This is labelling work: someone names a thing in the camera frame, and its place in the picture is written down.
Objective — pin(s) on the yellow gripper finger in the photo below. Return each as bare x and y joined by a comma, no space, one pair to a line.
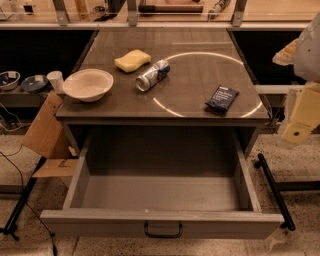
305,116
286,56

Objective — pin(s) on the yellow sponge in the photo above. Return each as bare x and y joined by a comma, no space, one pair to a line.
132,60

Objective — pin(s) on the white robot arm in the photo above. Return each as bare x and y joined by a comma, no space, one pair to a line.
303,54

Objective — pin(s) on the grey cabinet with dark top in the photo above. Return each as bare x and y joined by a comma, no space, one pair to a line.
207,84

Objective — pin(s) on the grey open top drawer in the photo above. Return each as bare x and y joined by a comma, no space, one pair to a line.
195,176

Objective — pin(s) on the black bar right stand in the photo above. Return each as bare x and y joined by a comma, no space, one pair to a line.
288,221

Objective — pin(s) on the dark blue snack packet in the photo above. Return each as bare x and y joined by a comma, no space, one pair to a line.
222,98

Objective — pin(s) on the silver blue soda can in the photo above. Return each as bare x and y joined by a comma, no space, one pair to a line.
156,73

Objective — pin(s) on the white bowl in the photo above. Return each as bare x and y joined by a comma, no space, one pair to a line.
88,85

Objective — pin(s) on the white paper cup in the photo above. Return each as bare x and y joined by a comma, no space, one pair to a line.
56,80

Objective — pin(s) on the brown cardboard box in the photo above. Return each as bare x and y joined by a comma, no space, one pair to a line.
46,137

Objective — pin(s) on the blue bowl on shelf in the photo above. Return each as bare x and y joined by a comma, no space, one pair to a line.
35,84

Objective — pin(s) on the blue patterned bowl far left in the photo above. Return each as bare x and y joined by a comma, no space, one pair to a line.
9,80

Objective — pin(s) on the black tripod leg left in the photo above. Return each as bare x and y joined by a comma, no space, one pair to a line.
22,191

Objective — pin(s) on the black drawer handle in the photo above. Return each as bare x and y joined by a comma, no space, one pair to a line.
163,231

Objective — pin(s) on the metal railing frame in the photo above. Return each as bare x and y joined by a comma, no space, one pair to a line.
34,14

